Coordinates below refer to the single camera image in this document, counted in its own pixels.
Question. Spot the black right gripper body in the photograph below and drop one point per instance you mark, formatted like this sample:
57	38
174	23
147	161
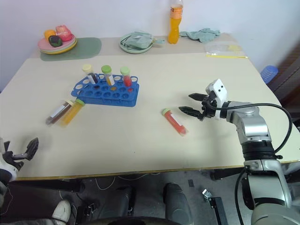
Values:
208	107

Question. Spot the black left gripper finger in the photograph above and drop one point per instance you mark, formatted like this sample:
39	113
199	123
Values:
32	147

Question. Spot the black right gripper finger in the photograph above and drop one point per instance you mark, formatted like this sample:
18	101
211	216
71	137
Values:
199	97
192	113

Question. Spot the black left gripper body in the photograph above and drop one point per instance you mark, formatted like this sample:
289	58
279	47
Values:
11	158

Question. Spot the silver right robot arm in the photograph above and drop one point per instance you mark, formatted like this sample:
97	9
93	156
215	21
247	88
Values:
254	126

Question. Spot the green cap red liquid tube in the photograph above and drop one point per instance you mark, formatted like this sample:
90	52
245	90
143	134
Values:
174	121
126	77

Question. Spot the cream cap brown liquid tube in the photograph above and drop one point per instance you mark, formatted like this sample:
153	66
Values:
58	113

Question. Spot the green cap yellow liquid tube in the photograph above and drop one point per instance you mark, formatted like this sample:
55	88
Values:
108	74
71	113

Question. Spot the blue test tube rack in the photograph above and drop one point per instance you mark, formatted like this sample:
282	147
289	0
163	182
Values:
110	95

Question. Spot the cream cap dark liquid tube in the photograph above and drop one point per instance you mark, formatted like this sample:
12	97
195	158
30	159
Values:
90	73

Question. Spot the yellow strip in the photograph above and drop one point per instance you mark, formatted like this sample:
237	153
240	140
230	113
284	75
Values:
226	56

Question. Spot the clear plastic bag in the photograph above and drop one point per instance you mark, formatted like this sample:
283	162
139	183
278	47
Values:
221	47

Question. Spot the crumpled green cloth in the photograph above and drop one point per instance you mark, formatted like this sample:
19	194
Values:
202	34

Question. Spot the white shoe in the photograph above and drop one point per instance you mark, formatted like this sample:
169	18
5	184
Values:
61	211

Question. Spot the blue ribbed container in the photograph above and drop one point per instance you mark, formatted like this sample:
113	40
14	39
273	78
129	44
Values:
269	73

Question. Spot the orange juice plastic bottle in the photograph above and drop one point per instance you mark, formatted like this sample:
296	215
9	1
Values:
175	28

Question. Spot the light green plate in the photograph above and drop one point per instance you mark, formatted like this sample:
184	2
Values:
136	49

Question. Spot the metal clamp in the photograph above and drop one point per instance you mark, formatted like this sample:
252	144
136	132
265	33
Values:
206	194

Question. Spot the dark brown furniture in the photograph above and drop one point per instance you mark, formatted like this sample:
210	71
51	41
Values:
289	77

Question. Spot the yellow plate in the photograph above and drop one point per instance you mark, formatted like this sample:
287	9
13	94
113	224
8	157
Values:
56	53

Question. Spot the pink plate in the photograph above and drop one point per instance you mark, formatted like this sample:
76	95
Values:
43	45

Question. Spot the dark toy fruit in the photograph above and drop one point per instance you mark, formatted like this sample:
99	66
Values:
55	41

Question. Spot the green placemat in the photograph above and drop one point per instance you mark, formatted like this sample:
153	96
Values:
87	48

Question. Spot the orange toy fruit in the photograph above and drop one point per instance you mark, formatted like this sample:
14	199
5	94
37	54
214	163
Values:
49	34

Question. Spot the red toy fruit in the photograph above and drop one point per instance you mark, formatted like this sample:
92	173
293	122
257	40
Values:
65	37

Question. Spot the pink toy peach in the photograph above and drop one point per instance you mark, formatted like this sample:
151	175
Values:
62	29

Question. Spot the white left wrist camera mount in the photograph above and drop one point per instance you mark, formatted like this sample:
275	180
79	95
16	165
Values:
5	172

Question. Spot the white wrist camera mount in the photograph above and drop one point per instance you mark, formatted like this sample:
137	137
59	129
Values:
5	172
219	90

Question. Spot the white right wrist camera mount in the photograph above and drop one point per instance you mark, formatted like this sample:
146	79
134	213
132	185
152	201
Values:
219	90

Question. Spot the black table frame bar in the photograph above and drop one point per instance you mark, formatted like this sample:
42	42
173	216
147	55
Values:
47	185
226	174

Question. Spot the black metal post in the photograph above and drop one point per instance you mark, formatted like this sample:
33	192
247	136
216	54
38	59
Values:
216	209

